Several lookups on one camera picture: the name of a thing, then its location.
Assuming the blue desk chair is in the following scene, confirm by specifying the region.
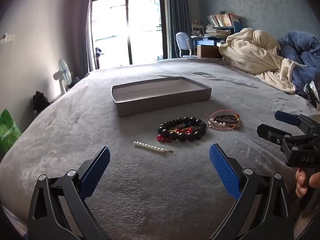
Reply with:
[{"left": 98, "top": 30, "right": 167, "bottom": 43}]
[{"left": 175, "top": 32, "right": 198, "bottom": 59}]

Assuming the dark shiny plastic bag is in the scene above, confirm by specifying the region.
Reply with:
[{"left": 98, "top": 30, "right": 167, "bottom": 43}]
[{"left": 303, "top": 81, "right": 320, "bottom": 109}]

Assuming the sliding glass door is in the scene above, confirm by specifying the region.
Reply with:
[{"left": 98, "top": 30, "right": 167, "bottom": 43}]
[{"left": 89, "top": 0, "right": 168, "bottom": 70}]

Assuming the blue desk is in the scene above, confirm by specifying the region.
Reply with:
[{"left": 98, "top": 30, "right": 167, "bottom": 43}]
[{"left": 191, "top": 21, "right": 243, "bottom": 48}]

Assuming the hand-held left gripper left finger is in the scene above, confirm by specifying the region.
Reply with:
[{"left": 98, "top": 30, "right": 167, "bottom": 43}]
[{"left": 27, "top": 146, "right": 110, "bottom": 240}]

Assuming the pink cord bracelet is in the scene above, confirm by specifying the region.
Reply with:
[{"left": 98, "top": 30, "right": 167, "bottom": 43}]
[{"left": 204, "top": 110, "right": 242, "bottom": 131}]

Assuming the pearl hair pin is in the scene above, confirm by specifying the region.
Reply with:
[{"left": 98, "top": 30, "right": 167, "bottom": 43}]
[{"left": 133, "top": 141, "right": 174, "bottom": 153}]

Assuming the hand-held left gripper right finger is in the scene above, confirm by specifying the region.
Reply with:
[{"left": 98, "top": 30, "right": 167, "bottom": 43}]
[{"left": 209, "top": 144, "right": 294, "bottom": 240}]

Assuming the pearl and dark bead bracelet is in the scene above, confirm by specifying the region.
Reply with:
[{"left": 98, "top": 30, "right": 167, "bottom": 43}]
[{"left": 212, "top": 115, "right": 240, "bottom": 130}]

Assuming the red bead gold tassel bracelet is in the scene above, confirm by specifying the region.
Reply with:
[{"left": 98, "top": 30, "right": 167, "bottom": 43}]
[{"left": 157, "top": 127, "right": 194, "bottom": 143}]

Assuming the stack of papers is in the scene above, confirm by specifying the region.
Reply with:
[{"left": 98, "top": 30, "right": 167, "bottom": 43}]
[{"left": 204, "top": 25, "right": 232, "bottom": 38}]

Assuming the white standing fan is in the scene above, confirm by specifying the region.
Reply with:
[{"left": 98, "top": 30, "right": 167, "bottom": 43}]
[{"left": 53, "top": 59, "right": 73, "bottom": 95}]

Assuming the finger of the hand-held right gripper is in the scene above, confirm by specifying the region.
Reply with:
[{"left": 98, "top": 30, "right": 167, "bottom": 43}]
[
  {"left": 257, "top": 124, "right": 292, "bottom": 145},
  {"left": 274, "top": 110, "right": 320, "bottom": 134}
]

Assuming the green plastic bag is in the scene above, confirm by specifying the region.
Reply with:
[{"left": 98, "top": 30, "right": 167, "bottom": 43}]
[{"left": 0, "top": 109, "right": 22, "bottom": 155}]

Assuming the row of books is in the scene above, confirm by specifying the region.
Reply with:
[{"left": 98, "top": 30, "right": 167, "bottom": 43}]
[{"left": 207, "top": 12, "right": 242, "bottom": 28}]

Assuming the person's right hand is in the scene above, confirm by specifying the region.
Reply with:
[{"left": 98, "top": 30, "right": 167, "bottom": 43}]
[{"left": 296, "top": 168, "right": 320, "bottom": 198}]

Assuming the black fuzzy object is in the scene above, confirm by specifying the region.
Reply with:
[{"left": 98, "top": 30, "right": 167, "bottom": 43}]
[{"left": 32, "top": 91, "right": 52, "bottom": 112}]

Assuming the blue duvet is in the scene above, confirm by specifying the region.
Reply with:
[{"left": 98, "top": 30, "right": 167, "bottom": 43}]
[{"left": 277, "top": 30, "right": 320, "bottom": 98}]

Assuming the dark stand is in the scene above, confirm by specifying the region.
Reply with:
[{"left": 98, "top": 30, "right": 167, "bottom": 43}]
[{"left": 95, "top": 47, "right": 105, "bottom": 69}]

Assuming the brown cardboard box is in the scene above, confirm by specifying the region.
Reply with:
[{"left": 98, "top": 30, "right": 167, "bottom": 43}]
[{"left": 197, "top": 44, "right": 222, "bottom": 58}]

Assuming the cream fleece blanket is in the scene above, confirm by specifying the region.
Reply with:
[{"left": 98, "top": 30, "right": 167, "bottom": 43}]
[{"left": 219, "top": 27, "right": 298, "bottom": 95}]

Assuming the teal curtain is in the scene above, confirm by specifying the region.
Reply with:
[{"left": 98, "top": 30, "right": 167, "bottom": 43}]
[{"left": 166, "top": 0, "right": 193, "bottom": 60}]

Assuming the small wooden shelf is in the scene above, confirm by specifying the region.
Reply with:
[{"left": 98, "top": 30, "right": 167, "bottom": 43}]
[{"left": 191, "top": 21, "right": 203, "bottom": 37}]

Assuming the dark curtain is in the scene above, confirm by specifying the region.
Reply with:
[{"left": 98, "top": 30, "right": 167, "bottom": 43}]
[{"left": 66, "top": 0, "right": 94, "bottom": 80}]

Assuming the grey cardboard tray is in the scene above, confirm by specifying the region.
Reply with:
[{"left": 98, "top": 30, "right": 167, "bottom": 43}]
[{"left": 112, "top": 76, "right": 212, "bottom": 117}]

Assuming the black bead bracelet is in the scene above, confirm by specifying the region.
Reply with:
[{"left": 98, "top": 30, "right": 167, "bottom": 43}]
[{"left": 158, "top": 116, "right": 207, "bottom": 142}]

